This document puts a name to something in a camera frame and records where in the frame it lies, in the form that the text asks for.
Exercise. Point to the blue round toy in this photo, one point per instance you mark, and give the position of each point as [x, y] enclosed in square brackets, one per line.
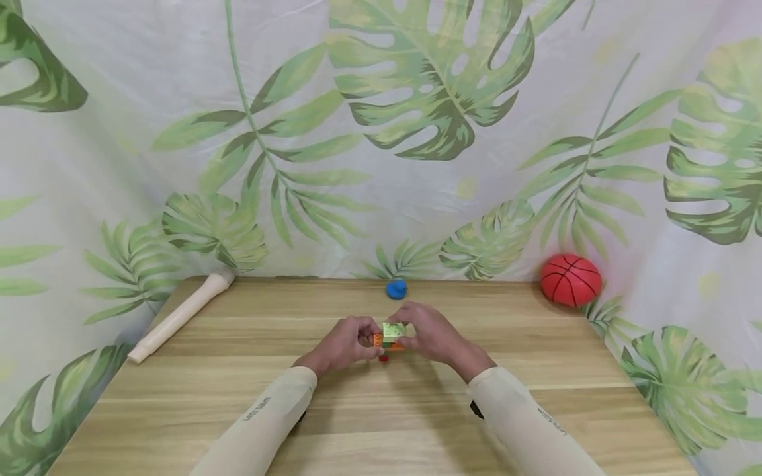
[396, 289]

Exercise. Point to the black wrist band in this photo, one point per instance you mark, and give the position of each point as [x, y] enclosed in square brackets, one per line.
[476, 410]

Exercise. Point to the person's right forearm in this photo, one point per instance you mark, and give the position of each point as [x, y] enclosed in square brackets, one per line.
[530, 426]

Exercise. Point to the red toy basketball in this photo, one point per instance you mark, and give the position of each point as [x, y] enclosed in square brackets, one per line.
[570, 280]

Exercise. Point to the person's left hand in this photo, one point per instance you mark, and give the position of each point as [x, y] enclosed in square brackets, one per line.
[342, 346]

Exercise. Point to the person's right hand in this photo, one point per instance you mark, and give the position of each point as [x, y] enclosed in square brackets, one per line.
[437, 337]

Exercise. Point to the person's right fingers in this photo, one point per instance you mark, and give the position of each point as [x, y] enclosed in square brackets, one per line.
[405, 316]

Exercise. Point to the person's left forearm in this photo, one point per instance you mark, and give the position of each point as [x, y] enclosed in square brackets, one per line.
[262, 423]

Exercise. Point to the multicoloured toy brick block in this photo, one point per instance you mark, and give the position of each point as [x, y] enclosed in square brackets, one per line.
[391, 335]

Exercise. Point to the person's left fingers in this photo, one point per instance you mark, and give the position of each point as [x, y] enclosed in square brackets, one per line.
[368, 328]

